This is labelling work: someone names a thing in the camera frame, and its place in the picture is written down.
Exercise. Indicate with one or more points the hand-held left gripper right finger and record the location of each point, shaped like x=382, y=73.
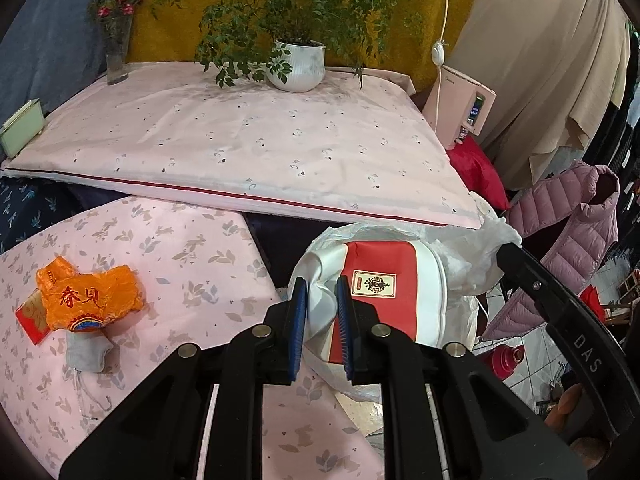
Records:
x=344, y=330

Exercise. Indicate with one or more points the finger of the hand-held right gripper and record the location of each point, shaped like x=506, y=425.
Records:
x=560, y=310

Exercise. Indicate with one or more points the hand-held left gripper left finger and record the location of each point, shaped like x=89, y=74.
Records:
x=298, y=330

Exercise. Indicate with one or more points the red and white bag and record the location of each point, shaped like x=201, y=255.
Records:
x=390, y=270

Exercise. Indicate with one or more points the white plastic bin liner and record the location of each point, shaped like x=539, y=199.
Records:
x=480, y=255

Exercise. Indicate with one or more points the orange plastic bag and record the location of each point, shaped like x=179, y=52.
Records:
x=90, y=300

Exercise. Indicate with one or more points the red flask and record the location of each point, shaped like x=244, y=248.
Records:
x=502, y=362

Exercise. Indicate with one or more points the pink puffer jacket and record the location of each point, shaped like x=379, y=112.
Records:
x=560, y=230

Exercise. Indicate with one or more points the pink floral tablecloth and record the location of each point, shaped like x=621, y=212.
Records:
x=175, y=260

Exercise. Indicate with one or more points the red cushion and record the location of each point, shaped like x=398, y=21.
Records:
x=475, y=170

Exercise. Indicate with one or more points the pale pink dotted blanket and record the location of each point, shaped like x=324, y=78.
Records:
x=250, y=135

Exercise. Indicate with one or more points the grey face mask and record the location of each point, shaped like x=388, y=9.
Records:
x=87, y=352

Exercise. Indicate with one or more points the pink water appliance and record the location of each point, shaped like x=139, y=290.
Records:
x=450, y=105

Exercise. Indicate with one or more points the beige curtain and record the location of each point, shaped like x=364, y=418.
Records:
x=525, y=60

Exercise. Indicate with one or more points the potted green plant white pot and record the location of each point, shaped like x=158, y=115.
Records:
x=295, y=67

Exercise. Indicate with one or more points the red envelope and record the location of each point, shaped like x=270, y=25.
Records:
x=30, y=322

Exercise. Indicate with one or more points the navy printed cloth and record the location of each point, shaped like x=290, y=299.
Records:
x=30, y=205

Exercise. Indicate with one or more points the glass vase with red flowers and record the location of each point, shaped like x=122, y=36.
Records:
x=116, y=67

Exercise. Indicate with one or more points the pale green box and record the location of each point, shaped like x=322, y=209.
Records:
x=20, y=130

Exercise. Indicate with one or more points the mustard yellow wall blanket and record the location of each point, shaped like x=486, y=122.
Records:
x=150, y=40

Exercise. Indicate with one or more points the blue wall cloth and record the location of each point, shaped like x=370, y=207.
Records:
x=50, y=50

